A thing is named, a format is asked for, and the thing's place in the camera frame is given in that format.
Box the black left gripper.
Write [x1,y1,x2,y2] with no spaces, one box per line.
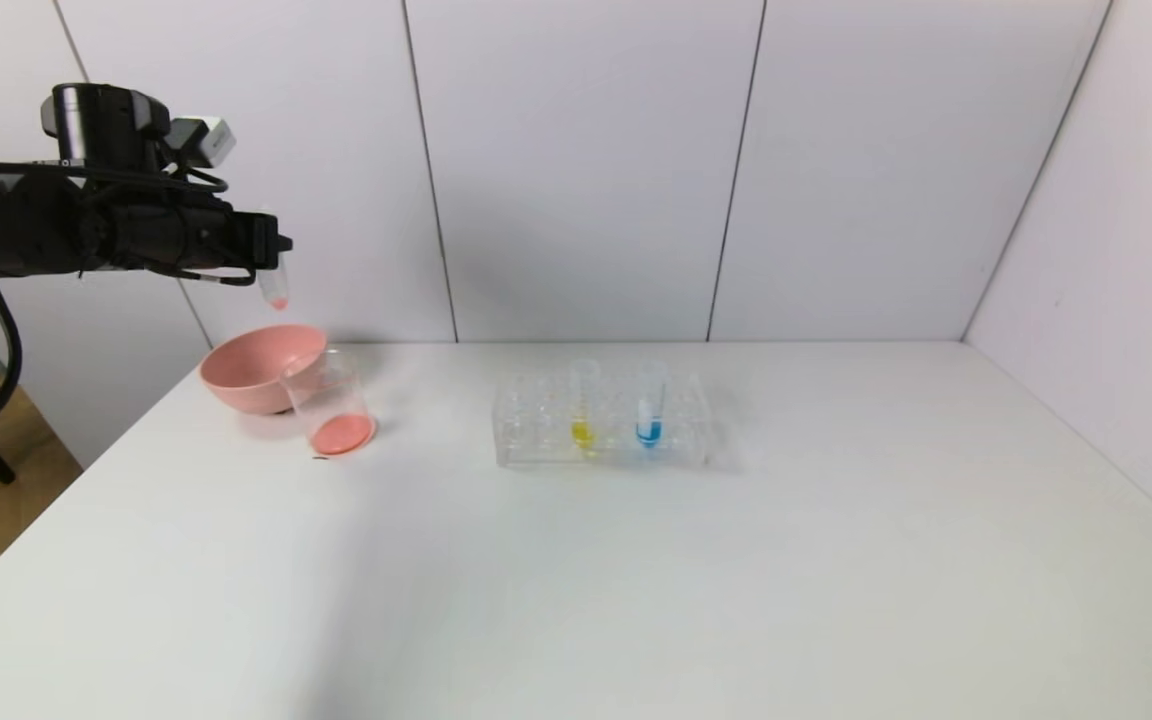
[126,200,294,272]

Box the test tube with red pigment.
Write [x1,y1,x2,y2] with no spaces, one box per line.
[256,205,293,312]

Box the clear glass beaker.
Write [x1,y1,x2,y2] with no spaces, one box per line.
[280,348,378,458]

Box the test tube with yellow pigment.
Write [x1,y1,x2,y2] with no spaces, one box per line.
[568,358,601,453]

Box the test tube with blue pigment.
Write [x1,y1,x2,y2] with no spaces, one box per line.
[635,360,667,449]

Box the clear acrylic test tube rack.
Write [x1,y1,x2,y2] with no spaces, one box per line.
[493,370,712,469]

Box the pink plastic bowl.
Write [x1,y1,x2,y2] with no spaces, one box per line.
[200,324,329,416]

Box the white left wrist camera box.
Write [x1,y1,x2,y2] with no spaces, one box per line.
[169,116,237,169]

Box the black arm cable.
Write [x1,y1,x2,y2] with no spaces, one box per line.
[0,160,257,466]

